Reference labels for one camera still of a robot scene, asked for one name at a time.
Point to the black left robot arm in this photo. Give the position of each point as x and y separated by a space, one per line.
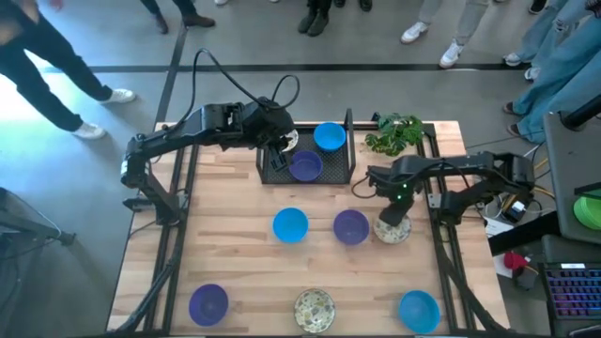
188 131

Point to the green round disc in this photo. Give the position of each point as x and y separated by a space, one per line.
589 213

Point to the green leafy plant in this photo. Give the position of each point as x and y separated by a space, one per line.
394 136

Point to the red soft object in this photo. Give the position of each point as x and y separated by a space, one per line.
514 261

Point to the black tripod stand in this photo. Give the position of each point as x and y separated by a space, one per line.
42 233

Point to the black round pole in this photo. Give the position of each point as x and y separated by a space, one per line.
582 117

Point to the blue plastic mini bowl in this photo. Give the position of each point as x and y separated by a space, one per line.
419 311
329 137
291 225

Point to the white paper sheet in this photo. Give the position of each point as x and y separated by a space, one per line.
495 227

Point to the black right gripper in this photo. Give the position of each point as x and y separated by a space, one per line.
396 180

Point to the black desk bar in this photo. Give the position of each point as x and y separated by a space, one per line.
521 237

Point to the black metal rig frame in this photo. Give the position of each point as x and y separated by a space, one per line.
446 281
171 270

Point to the person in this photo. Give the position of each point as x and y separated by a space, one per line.
197 19
313 21
549 33
469 19
365 4
563 80
42 61

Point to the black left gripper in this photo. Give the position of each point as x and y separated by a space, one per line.
267 123

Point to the grey side desk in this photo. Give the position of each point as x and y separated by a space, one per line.
568 178

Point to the speckled beige mini bowl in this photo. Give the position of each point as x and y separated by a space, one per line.
292 140
396 235
314 311

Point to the black mesh tray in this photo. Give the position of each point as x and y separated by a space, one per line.
335 166

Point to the purple plastic mini bowl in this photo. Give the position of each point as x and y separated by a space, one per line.
208 305
307 166
351 227

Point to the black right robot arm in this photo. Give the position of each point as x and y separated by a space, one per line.
469 164

